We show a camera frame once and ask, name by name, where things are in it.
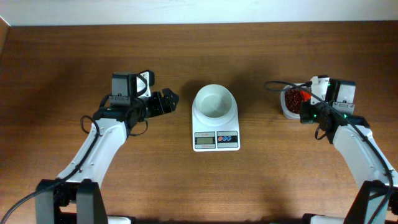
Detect red measuring scoop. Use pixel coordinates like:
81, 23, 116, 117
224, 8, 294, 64
300, 91, 312, 101

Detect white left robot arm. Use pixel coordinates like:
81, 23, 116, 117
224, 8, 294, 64
35, 88, 179, 223

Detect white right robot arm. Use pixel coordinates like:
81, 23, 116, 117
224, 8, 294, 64
300, 76, 397, 224

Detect white bowl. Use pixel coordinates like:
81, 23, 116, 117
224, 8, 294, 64
193, 84, 233, 119

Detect white digital kitchen scale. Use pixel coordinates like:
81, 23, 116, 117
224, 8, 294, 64
192, 97, 241, 152

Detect red adzuki beans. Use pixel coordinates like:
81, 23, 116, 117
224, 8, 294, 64
285, 89, 304, 114

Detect clear plastic container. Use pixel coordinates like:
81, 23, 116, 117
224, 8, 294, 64
280, 85, 311, 120

